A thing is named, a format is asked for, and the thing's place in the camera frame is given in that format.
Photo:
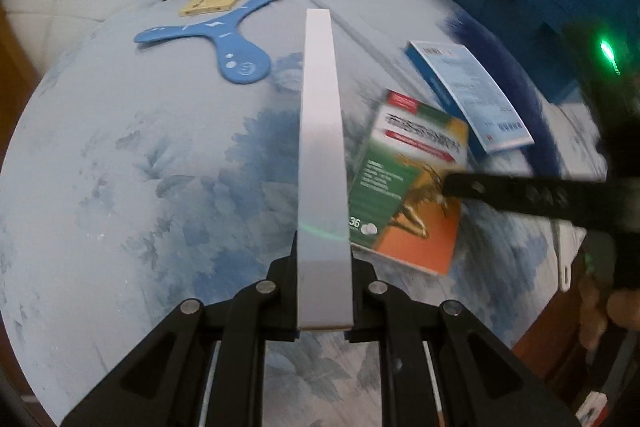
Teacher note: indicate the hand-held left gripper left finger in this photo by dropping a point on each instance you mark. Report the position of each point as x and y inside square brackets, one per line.
[281, 299]

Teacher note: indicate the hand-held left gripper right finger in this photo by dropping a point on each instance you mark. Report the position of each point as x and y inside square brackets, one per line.
[363, 302]

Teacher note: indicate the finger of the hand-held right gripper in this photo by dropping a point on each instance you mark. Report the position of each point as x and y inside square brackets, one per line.
[520, 196]

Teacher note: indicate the green and orange medicine box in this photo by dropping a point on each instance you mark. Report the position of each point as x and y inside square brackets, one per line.
[400, 187]

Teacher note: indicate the long white box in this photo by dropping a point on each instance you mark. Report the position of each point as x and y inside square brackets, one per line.
[322, 157]

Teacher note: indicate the person's right hand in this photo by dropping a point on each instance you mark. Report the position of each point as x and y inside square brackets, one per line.
[595, 314]

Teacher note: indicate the blue and white box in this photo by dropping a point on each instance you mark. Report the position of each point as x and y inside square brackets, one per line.
[470, 92]

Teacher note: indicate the blue floral bedsheet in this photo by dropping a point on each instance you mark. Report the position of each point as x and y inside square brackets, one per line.
[125, 182]

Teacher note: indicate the blue boomerang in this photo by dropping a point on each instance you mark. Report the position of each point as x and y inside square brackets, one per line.
[220, 32]

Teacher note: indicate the small tan wooden box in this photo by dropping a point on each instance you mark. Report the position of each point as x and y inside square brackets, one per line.
[212, 1]

